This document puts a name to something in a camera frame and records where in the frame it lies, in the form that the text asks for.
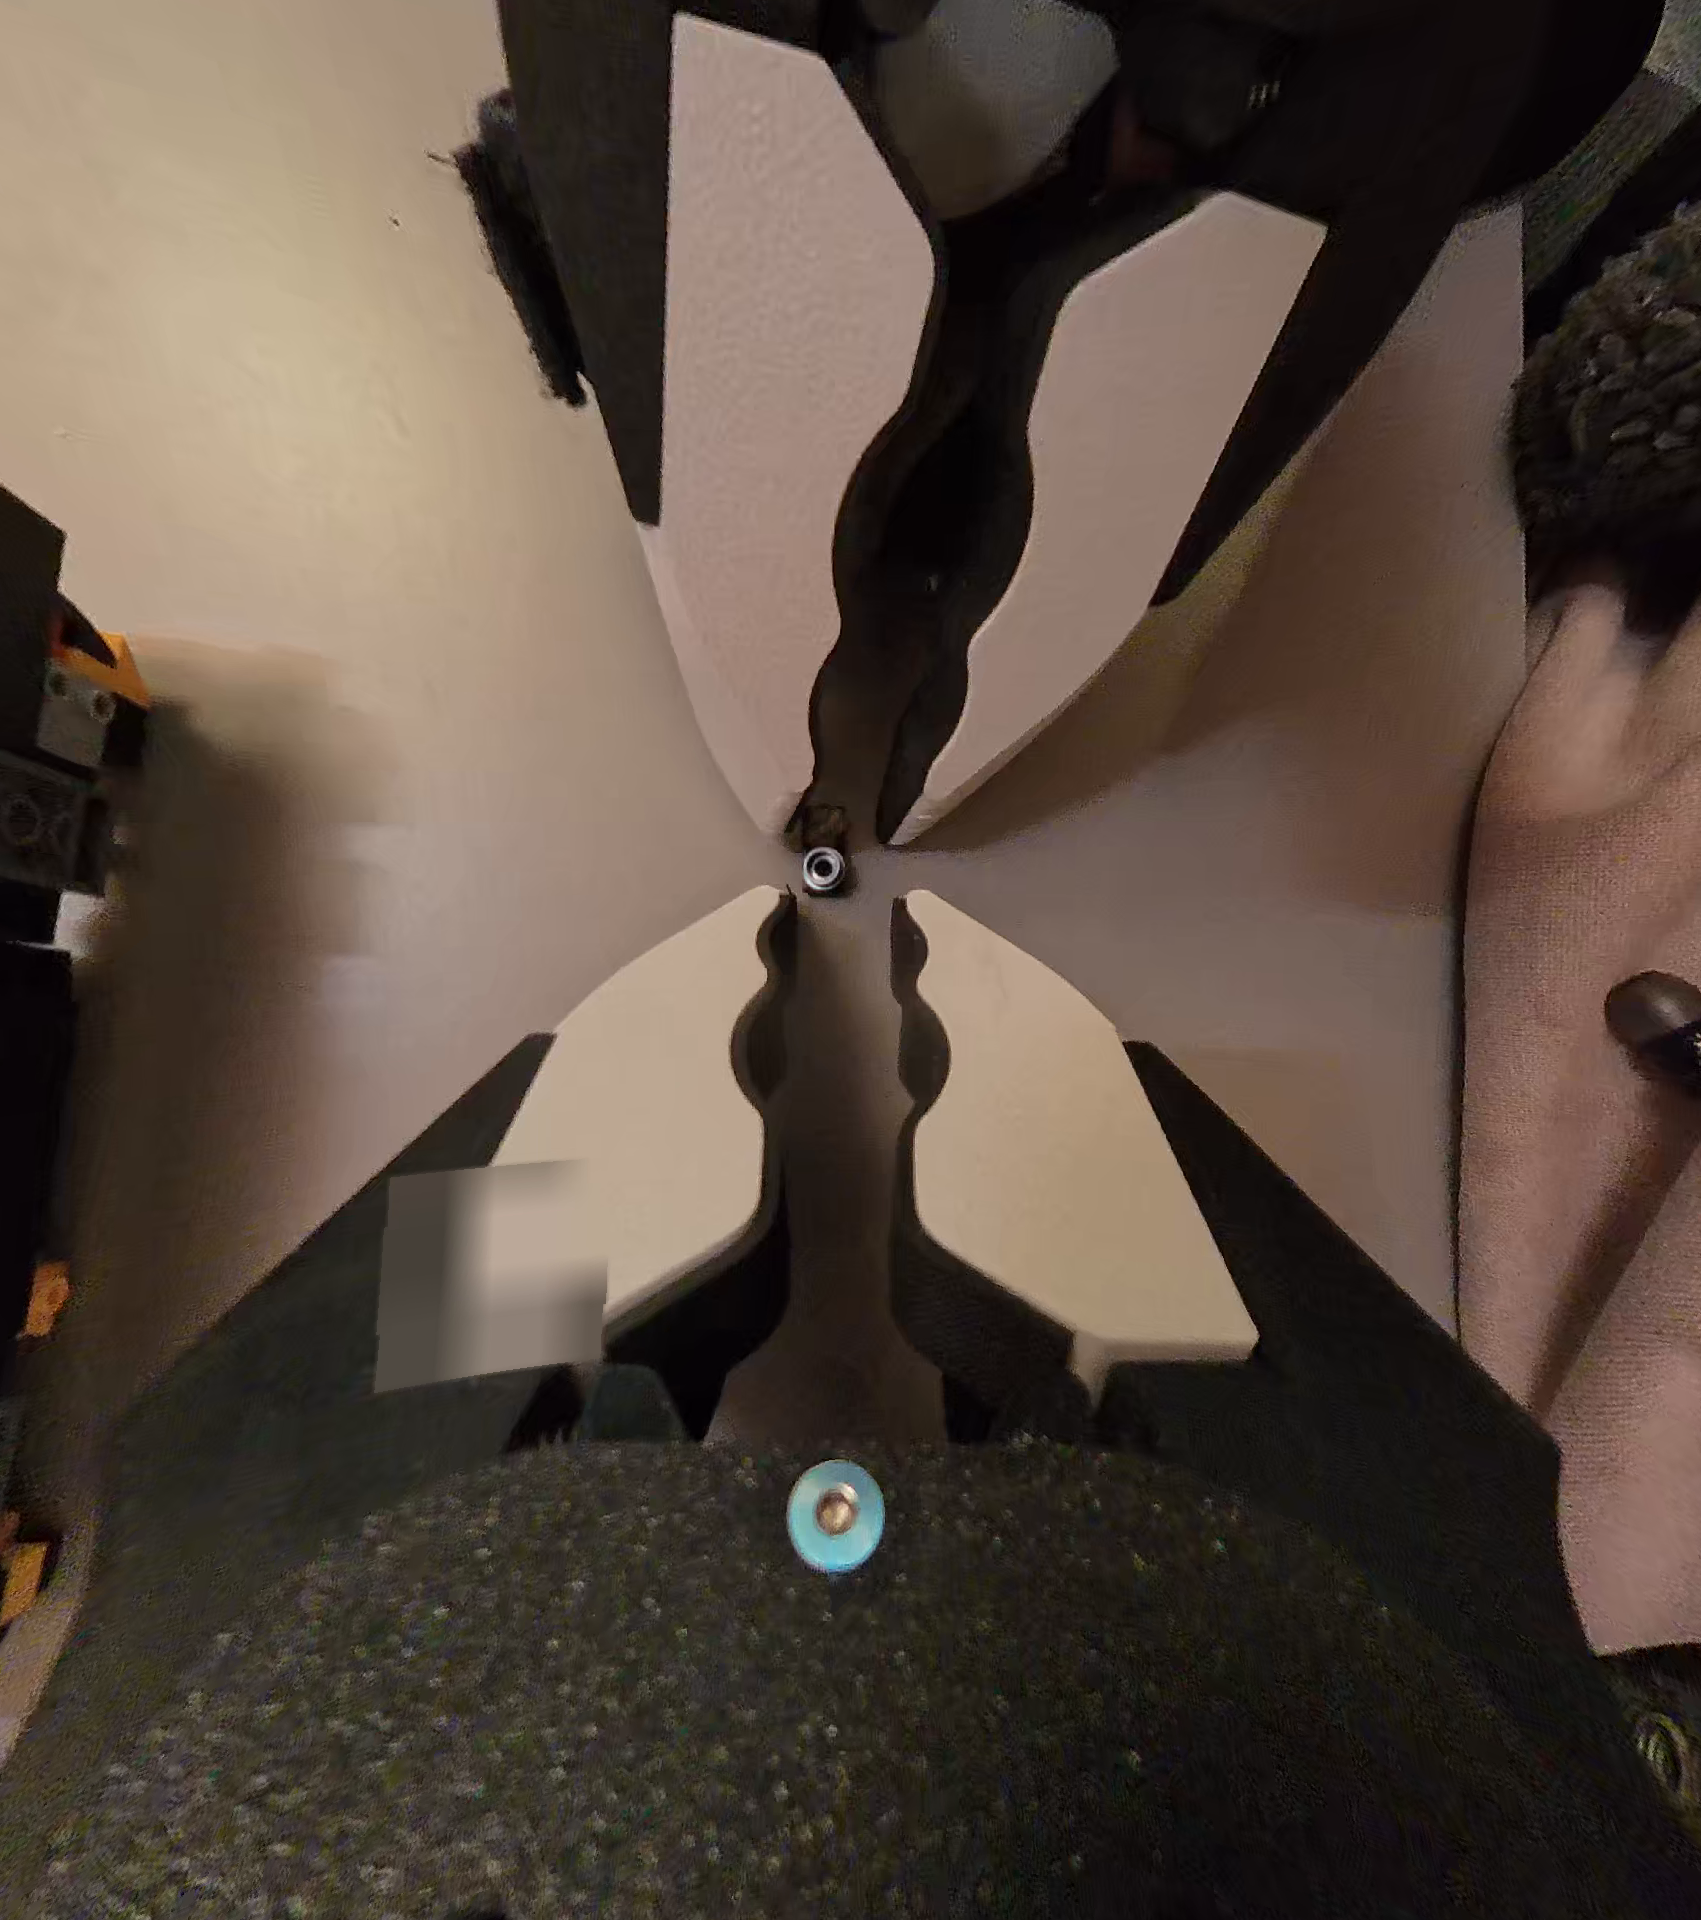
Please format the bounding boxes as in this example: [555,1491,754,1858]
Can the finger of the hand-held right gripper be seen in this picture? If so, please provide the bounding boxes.
[884,187,1335,846]
[637,12,997,838]

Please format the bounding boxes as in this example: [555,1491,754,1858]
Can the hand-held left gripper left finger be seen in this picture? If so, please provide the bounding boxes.
[490,883,800,1434]

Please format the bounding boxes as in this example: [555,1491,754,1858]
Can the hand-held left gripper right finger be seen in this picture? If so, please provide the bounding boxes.
[888,887,1261,1398]

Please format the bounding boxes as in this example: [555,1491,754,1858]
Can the small black grey lego piece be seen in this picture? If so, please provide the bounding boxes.
[786,801,856,900]

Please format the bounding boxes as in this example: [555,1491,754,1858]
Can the dark fleece jacket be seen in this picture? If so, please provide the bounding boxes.
[1510,0,1701,1920]

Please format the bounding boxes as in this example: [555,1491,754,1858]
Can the beige sweatshirt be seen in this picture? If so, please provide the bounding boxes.
[1457,561,1701,1659]

